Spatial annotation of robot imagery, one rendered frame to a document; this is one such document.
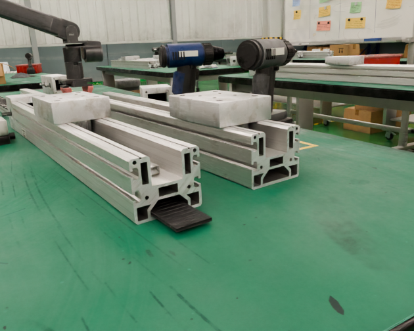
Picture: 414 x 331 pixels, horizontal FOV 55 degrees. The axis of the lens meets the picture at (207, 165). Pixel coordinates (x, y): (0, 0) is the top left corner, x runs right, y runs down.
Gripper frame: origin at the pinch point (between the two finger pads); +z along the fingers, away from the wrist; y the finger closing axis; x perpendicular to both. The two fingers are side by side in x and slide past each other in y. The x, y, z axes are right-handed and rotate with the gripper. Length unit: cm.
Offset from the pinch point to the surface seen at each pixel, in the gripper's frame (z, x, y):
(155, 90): -5.4, -29.8, 14.8
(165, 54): -16, -49, 9
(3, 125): -1.8, -34.1, -29.0
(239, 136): -5, -95, -5
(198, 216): 2, -103, -18
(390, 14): -34, 52, 266
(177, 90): -7, -49, 12
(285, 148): -2, -98, 2
